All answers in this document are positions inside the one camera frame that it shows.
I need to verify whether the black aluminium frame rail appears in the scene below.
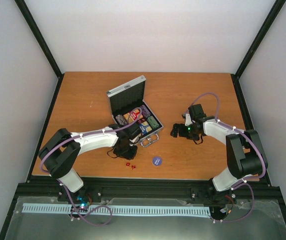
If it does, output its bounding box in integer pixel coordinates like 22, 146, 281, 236
15, 176, 282, 208

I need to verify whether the aluminium poker case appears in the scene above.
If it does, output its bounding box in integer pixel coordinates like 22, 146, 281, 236
106, 75, 164, 148

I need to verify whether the green poker chip stack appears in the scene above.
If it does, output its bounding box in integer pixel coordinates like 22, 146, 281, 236
147, 116, 160, 130

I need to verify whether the blue small blind button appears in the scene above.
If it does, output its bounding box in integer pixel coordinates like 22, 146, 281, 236
152, 156, 162, 166

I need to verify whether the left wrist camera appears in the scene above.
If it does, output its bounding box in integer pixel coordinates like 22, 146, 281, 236
129, 133, 142, 145

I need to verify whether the white slotted cable duct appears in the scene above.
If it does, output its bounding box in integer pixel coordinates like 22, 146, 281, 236
21, 203, 211, 218

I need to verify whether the purple poker chip stack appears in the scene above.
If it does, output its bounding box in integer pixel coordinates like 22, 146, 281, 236
140, 105, 151, 118

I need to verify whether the red playing card deck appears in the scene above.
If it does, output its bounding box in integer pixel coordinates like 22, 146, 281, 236
123, 108, 143, 124

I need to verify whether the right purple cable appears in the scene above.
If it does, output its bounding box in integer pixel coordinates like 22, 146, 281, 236
189, 92, 268, 224

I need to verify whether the blue white poker chip stack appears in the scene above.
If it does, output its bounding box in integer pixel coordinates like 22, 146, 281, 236
115, 114, 127, 126

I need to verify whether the blue playing card deck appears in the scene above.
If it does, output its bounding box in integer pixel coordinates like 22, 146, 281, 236
139, 121, 153, 136

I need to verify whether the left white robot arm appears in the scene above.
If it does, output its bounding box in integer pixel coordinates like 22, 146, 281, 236
38, 123, 142, 201

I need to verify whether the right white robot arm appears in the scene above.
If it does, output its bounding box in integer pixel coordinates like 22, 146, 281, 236
170, 104, 268, 192

